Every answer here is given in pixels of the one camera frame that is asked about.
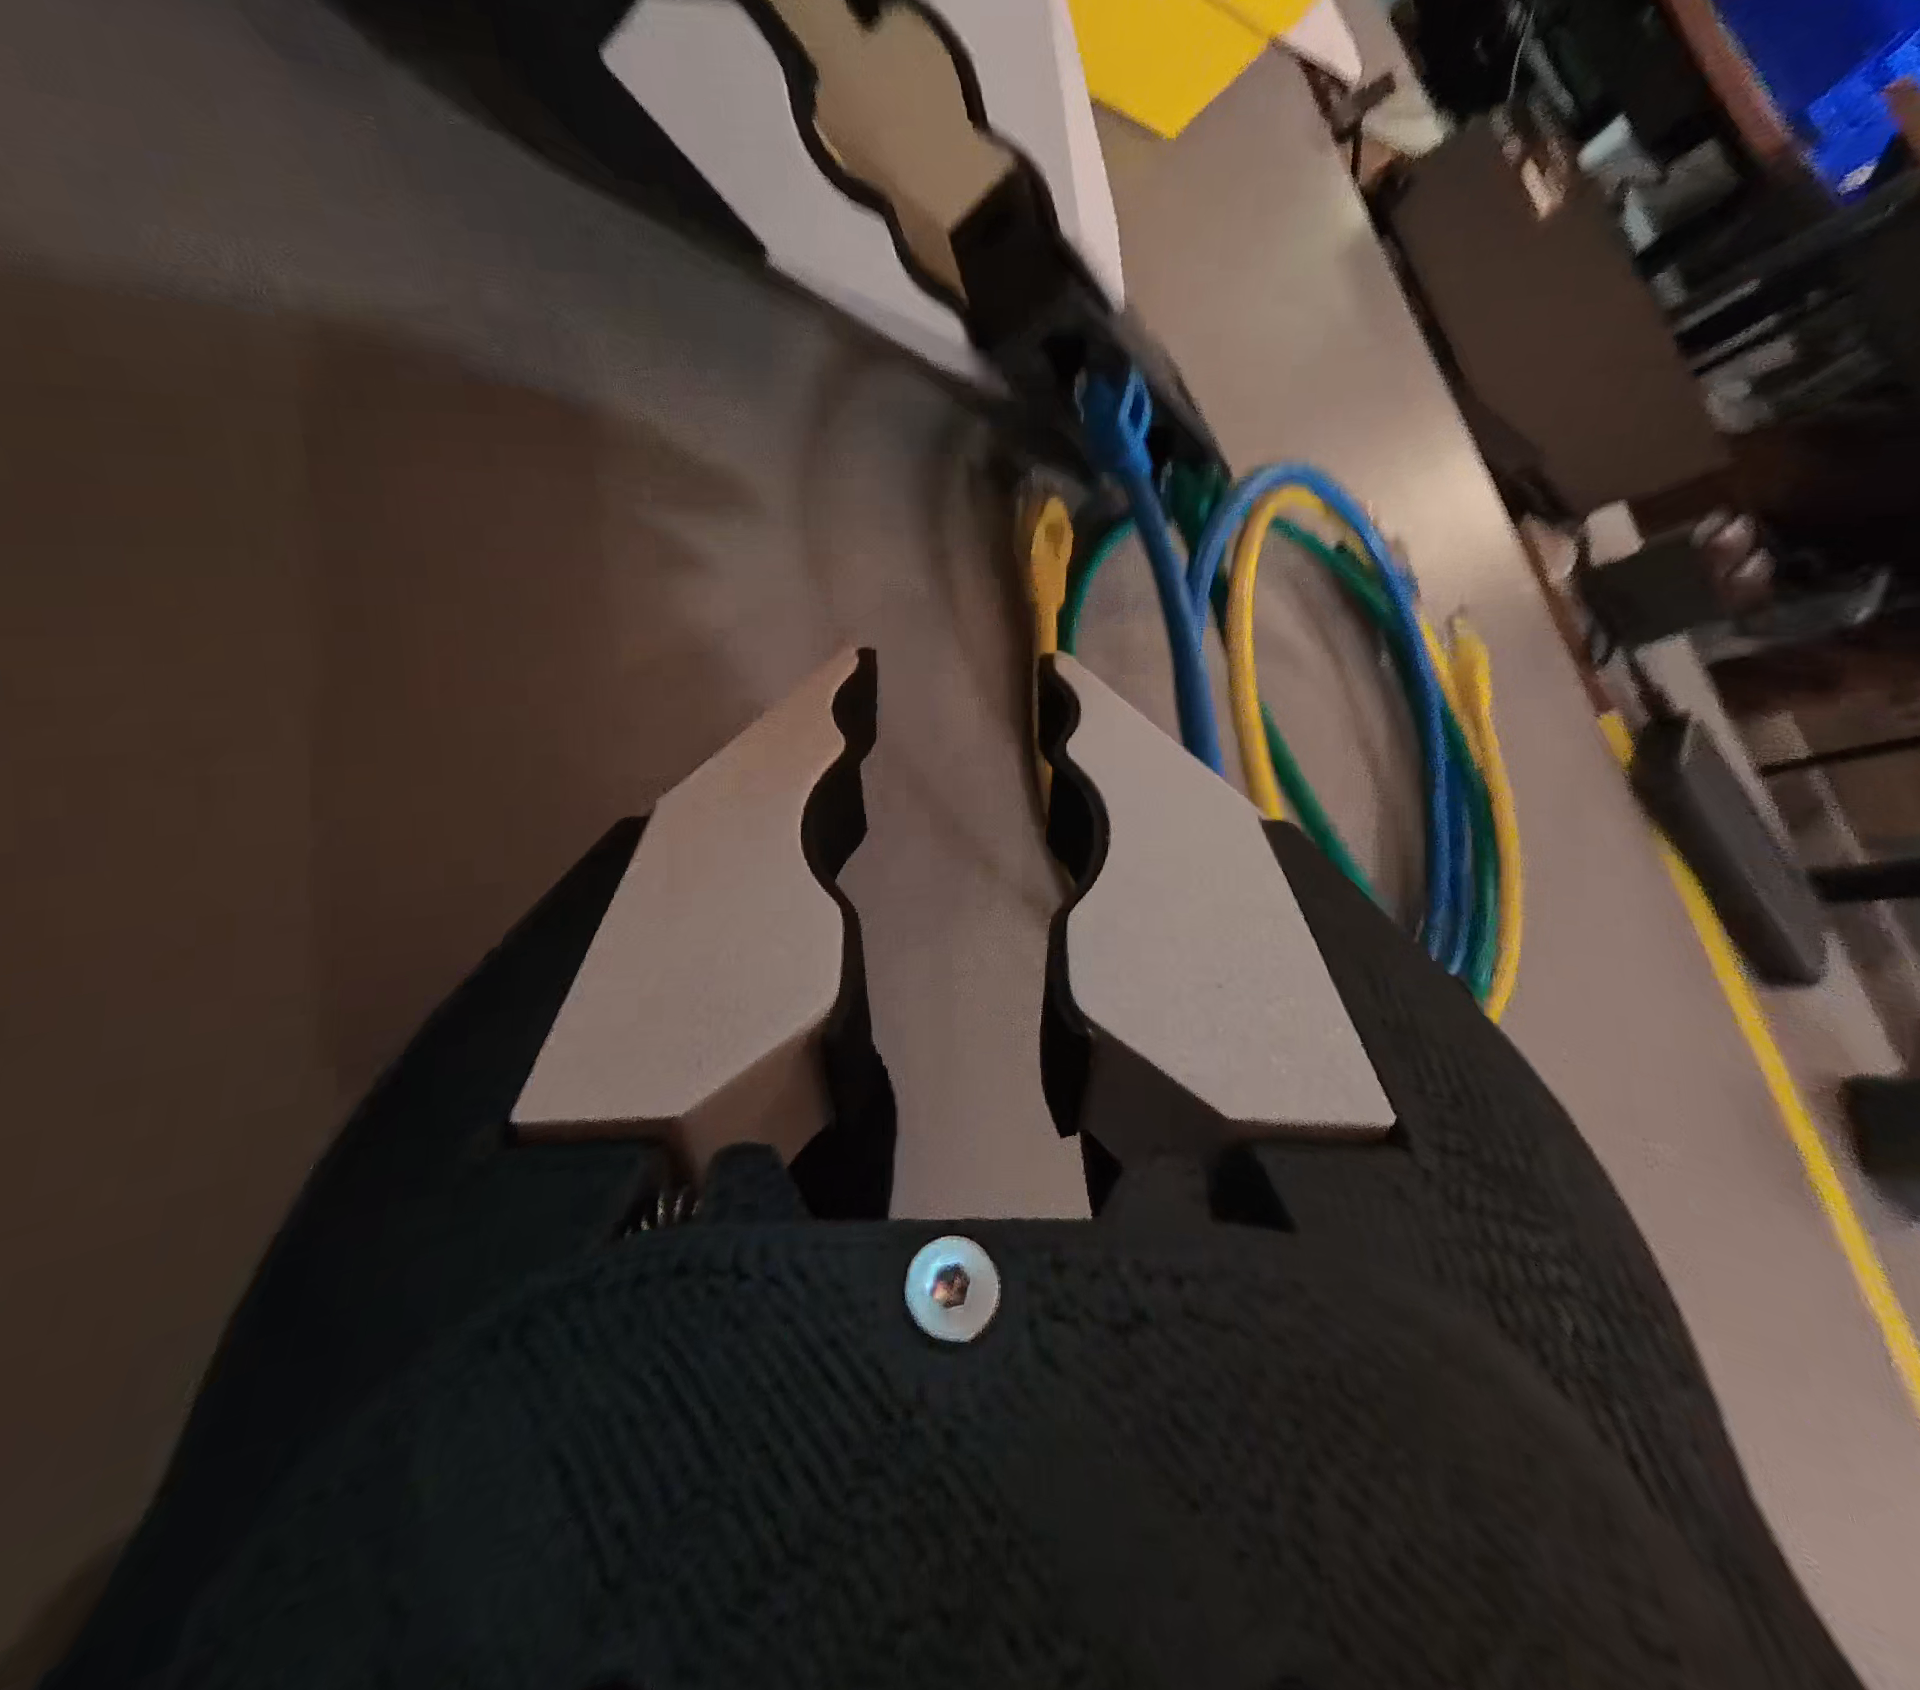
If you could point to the blue plastic bins stack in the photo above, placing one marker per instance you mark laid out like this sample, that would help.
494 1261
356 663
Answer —
1817 14

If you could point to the black power adapter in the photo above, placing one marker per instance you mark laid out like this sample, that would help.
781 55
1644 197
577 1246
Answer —
1724 850

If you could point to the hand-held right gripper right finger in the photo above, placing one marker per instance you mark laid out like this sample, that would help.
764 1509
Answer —
1217 971

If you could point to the black ethernet switch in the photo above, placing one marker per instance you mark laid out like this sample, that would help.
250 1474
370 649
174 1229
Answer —
1033 279

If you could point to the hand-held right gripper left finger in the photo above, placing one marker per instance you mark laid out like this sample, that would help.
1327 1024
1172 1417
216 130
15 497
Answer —
694 971

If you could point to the yellow tape strip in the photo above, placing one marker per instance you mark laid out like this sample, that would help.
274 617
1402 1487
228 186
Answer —
1772 1044

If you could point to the grey equipment case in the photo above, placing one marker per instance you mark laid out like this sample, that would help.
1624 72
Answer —
1560 322

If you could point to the black battery charger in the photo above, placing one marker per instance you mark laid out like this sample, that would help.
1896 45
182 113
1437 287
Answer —
1664 582

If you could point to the white paper sheet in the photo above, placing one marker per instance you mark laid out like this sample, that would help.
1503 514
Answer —
1319 41

